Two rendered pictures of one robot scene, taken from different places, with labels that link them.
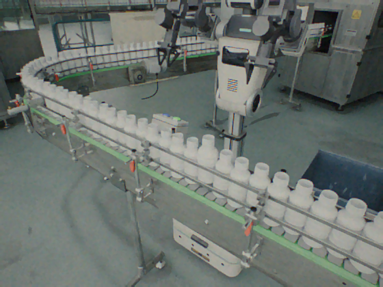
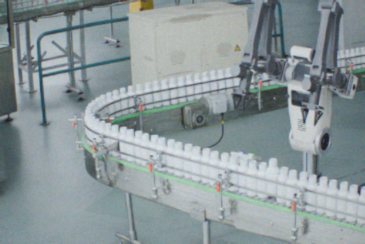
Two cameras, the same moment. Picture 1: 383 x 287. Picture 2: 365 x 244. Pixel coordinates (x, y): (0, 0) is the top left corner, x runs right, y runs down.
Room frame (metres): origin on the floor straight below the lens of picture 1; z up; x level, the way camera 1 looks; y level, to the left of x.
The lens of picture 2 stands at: (-2.58, -0.11, 2.41)
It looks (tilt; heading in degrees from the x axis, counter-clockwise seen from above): 17 degrees down; 8
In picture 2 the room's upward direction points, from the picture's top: 4 degrees counter-clockwise
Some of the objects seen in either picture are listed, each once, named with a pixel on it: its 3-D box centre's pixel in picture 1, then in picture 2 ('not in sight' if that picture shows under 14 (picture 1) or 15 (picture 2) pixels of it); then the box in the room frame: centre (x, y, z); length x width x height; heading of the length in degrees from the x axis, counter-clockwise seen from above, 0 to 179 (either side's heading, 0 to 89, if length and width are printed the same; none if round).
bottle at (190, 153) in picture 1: (193, 160); (263, 180); (0.74, -0.01, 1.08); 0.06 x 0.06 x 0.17
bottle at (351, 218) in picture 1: (346, 228); (343, 200); (0.45, -0.39, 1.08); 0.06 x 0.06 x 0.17
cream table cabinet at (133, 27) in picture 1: (146, 47); (190, 63); (5.23, 0.86, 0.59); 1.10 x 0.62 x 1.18; 125
